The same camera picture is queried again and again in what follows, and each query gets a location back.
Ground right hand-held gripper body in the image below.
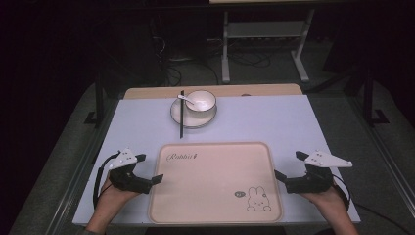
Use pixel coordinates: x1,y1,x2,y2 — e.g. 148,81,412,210
285,149,354,195

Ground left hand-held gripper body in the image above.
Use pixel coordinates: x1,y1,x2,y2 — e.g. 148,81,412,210
108,148,153,196

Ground person's left hand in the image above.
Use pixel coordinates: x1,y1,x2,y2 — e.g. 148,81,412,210
97,177,142,216

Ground person's right hand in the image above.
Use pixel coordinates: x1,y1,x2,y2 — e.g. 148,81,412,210
300,186,347,215

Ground pair of black chopsticks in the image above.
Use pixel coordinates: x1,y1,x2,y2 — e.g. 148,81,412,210
179,90,186,139

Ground pink tray with rabbit print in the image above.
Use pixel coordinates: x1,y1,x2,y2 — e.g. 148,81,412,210
148,141,284,226

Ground white plate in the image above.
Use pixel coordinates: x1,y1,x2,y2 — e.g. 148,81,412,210
169,97,218,129

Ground black metal stand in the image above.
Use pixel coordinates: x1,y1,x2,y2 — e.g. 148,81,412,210
83,72,106,127
362,67,391,127

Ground white spoon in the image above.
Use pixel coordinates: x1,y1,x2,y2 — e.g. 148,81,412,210
177,94,196,106

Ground white bowl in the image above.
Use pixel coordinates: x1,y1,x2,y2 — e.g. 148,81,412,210
184,89,217,116

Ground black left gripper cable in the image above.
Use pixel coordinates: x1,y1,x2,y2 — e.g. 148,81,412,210
92,151,121,210

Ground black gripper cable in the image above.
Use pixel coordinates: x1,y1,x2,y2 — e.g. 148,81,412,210
332,173,415,235
92,151,121,210

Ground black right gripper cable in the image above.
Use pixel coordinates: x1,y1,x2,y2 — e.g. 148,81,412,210
332,173,415,235

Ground black floor cables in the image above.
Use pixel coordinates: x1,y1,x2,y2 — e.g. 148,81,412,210
228,51,272,69

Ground white metal desk frame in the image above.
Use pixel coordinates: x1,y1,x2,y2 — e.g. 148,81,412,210
220,9,316,84

